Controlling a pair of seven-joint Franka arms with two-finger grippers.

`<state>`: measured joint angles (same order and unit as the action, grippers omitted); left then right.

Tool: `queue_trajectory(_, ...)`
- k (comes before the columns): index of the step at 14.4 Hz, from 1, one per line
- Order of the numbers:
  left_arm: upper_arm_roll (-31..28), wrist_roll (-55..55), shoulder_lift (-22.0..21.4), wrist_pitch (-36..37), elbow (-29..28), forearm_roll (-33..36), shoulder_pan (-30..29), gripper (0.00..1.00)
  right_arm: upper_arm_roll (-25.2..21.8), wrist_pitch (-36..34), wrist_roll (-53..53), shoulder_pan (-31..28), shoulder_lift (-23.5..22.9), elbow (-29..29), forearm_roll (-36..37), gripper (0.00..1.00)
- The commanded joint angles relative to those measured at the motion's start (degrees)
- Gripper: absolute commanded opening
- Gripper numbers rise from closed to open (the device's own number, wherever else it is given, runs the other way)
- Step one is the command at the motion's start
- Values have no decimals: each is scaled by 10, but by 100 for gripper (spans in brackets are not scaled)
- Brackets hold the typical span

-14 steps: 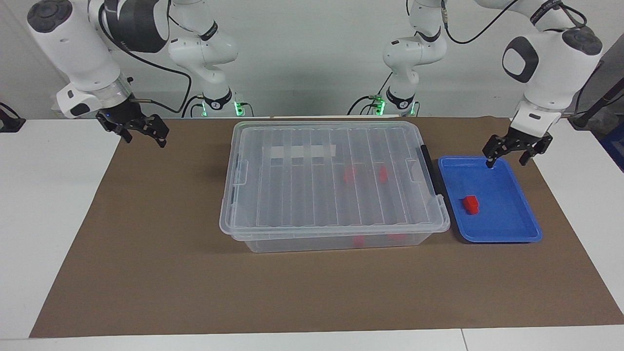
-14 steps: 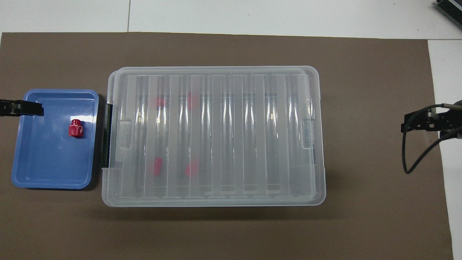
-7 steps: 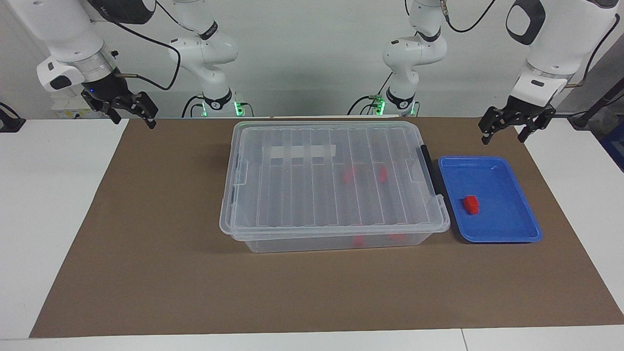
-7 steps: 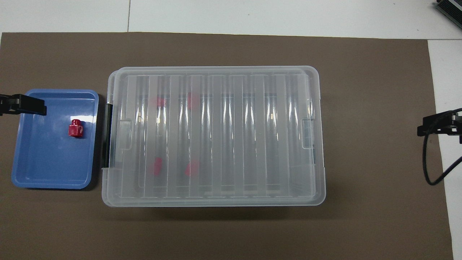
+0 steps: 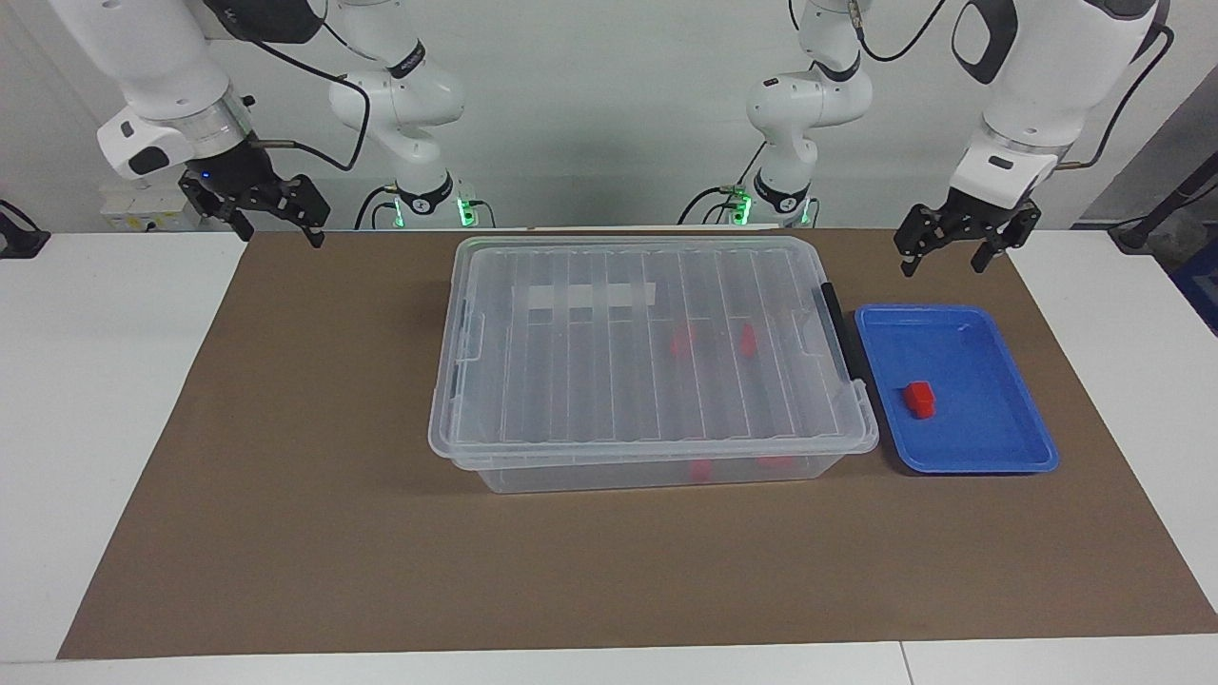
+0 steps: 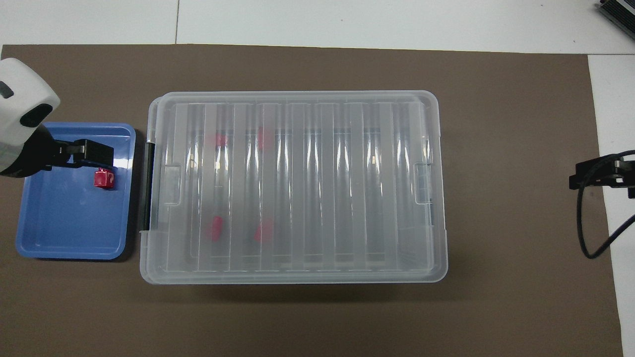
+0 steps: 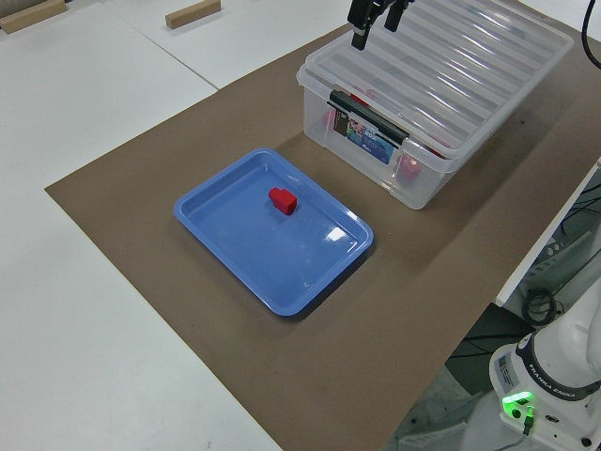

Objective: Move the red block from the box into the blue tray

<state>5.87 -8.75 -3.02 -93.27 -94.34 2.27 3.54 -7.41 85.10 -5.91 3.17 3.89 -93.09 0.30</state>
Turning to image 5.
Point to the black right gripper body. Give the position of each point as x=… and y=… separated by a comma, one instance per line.
x=238, y=181

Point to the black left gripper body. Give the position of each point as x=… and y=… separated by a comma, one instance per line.
x=980, y=214

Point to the black table clamp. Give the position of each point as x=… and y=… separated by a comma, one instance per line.
x=19, y=243

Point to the clear ribbed plastic lid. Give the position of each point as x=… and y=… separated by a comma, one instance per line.
x=590, y=381

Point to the clear plastic storage box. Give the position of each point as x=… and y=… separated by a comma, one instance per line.
x=590, y=479

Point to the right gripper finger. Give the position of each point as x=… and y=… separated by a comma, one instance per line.
x=205, y=205
x=312, y=205

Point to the red plastic block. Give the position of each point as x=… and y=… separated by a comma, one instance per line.
x=682, y=342
x=749, y=341
x=773, y=463
x=700, y=469
x=919, y=400

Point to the black stand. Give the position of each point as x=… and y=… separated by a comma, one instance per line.
x=1137, y=233

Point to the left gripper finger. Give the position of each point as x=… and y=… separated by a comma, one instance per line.
x=918, y=228
x=1018, y=221

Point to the black box latch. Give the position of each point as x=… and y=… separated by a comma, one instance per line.
x=837, y=328

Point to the white wall socket box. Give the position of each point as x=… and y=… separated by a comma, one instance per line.
x=133, y=207

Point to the brown table mat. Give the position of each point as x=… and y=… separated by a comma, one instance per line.
x=285, y=533

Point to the white tape strip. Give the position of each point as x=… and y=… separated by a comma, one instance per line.
x=533, y=298

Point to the blue crate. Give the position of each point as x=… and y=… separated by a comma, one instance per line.
x=1201, y=285

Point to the blue plastic tray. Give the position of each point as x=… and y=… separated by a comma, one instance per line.
x=990, y=428

